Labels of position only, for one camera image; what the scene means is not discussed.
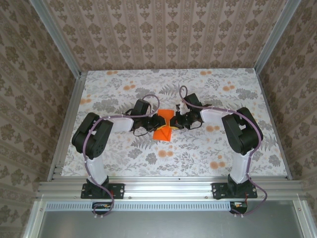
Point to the orange cloth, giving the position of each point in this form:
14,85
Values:
162,135

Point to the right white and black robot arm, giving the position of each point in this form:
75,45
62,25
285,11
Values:
239,171

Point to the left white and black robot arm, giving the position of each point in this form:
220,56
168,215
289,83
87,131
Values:
95,171

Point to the grey sheet metal panel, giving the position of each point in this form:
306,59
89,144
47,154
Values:
168,223

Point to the floral table cover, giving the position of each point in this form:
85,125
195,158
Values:
173,158

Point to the white plastic bracket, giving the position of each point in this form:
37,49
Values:
182,108

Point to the aluminium cross rail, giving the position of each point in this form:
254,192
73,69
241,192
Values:
168,188

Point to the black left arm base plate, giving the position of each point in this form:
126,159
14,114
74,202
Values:
119,191

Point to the aluminium table side rail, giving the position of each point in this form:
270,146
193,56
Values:
68,124
275,124

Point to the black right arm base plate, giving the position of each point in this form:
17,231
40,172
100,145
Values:
219,191

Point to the aluminium frame post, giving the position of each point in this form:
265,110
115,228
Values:
275,37
57,37

